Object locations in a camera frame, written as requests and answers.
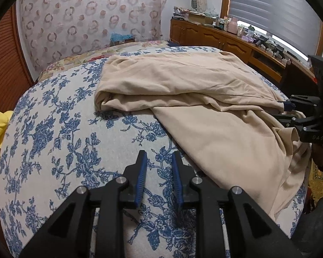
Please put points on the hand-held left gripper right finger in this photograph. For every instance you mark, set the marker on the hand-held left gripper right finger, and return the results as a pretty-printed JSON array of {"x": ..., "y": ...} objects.
[{"x": 177, "y": 177}]

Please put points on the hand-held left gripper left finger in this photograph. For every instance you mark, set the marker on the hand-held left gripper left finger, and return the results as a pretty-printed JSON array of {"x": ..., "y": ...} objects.
[{"x": 141, "y": 177}]

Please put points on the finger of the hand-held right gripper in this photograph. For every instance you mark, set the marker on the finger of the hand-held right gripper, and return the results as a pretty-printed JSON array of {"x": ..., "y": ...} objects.
[
  {"x": 301, "y": 102},
  {"x": 290, "y": 119}
]

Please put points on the beige printed t-shirt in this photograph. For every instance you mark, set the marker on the beige printed t-shirt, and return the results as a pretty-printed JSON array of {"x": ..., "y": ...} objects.
[{"x": 204, "y": 107}]

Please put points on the blue floral blanket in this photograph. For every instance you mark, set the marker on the blue floral blanket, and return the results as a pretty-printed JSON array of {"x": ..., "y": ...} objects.
[{"x": 56, "y": 139}]

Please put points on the pink box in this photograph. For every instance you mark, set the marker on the pink box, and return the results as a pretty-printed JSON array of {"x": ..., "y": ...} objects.
[{"x": 232, "y": 25}]

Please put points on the dark chair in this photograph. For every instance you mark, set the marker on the dark chair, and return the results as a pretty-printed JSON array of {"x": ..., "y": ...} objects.
[{"x": 317, "y": 225}]

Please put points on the wooden cabinet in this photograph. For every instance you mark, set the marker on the wooden cabinet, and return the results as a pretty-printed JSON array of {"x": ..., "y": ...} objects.
[{"x": 204, "y": 33}]

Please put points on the cardboard box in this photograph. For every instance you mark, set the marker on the cardboard box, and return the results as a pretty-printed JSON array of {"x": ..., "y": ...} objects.
[{"x": 197, "y": 18}]

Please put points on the colourful floral pillow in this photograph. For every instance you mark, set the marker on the colourful floral pillow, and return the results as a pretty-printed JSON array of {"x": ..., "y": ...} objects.
[{"x": 78, "y": 57}]

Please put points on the blue tissue box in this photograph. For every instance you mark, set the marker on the blue tissue box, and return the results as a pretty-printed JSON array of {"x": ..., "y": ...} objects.
[{"x": 119, "y": 37}]

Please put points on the white fan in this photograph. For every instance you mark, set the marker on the white fan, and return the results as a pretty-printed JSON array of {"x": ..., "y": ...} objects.
[{"x": 194, "y": 4}]

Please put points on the brown slatted wooden panel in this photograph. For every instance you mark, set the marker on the brown slatted wooden panel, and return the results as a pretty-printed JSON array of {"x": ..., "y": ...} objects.
[{"x": 5, "y": 64}]

